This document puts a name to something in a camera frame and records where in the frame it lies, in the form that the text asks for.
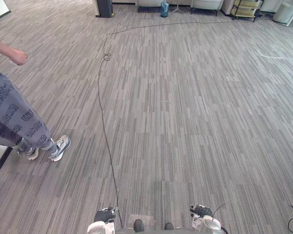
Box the person's hand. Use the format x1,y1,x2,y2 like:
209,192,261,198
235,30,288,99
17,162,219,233
11,50,28,66

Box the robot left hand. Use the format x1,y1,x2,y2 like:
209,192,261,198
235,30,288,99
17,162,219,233
94,206,119,223

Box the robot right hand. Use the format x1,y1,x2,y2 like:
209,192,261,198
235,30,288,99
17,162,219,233
189,203,214,219

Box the robot dark left foot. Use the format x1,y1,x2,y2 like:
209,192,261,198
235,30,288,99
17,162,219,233
133,218,144,232

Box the clear floor tape patch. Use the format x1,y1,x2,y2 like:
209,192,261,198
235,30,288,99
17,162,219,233
131,214,155,226

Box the robot grey torso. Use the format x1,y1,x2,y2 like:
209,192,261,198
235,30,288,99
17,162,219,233
114,228,193,234

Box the person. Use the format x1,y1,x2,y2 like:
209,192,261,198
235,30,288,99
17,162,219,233
0,62,57,156

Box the white and blue sneaker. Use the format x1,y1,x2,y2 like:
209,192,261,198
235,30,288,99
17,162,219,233
26,146,40,161
48,135,71,163

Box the black pillar stand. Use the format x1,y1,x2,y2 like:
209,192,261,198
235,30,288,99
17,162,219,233
95,0,113,18

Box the blue waste bin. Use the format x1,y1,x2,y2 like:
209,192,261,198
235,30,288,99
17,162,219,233
160,0,170,18

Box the white floor stand base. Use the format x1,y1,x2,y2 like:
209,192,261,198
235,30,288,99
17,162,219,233
170,0,184,13

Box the black and yellow shelf cart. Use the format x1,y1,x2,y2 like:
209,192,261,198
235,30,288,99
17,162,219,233
231,0,263,22

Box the white round appliance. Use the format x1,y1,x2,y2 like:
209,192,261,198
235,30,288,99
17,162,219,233
273,0,293,25

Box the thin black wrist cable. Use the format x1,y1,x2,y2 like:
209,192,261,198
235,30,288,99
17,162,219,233
213,201,232,213

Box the long black floor cable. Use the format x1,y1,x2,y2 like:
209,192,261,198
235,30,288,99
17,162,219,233
97,20,250,229

